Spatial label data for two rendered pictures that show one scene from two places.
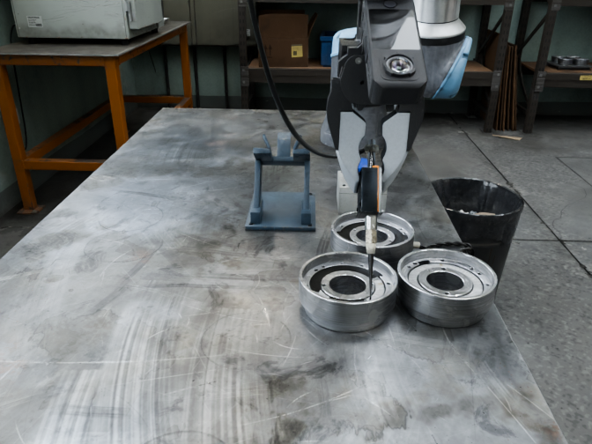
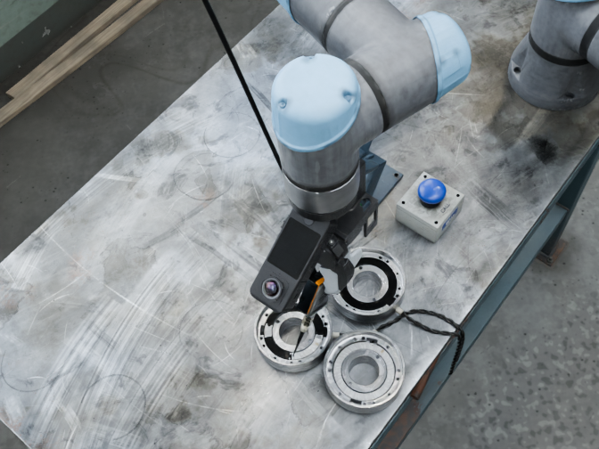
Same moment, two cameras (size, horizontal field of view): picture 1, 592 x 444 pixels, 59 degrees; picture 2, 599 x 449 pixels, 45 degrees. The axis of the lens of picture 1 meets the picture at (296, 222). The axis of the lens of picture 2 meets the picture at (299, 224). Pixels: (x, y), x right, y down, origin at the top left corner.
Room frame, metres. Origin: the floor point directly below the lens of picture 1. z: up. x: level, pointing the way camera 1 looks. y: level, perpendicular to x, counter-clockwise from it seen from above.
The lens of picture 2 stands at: (0.23, -0.34, 1.75)
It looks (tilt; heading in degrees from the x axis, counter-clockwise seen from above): 59 degrees down; 44
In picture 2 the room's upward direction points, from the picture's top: 8 degrees counter-clockwise
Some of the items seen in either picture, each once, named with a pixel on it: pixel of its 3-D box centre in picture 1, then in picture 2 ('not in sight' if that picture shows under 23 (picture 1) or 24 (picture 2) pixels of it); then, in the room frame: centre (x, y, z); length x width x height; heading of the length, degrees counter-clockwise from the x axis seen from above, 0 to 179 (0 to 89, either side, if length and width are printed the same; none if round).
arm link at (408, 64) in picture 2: not in sight; (394, 61); (0.64, -0.09, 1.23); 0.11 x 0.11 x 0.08; 71
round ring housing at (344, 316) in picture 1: (347, 291); (293, 333); (0.48, -0.06, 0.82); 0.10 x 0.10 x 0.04
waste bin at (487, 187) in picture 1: (462, 248); not in sight; (1.69, -0.61, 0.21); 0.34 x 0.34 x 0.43
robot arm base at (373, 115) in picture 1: (356, 117); (562, 53); (1.10, -0.13, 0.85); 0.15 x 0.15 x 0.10
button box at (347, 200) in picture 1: (360, 189); (431, 204); (0.76, -0.10, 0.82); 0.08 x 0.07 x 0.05; 178
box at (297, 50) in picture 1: (284, 38); not in sight; (4.21, 0.10, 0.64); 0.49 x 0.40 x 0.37; 93
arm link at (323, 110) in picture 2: not in sight; (319, 121); (0.54, -0.08, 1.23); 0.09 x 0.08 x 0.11; 161
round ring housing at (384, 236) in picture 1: (371, 241); (367, 286); (0.60, -0.10, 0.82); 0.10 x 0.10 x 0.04
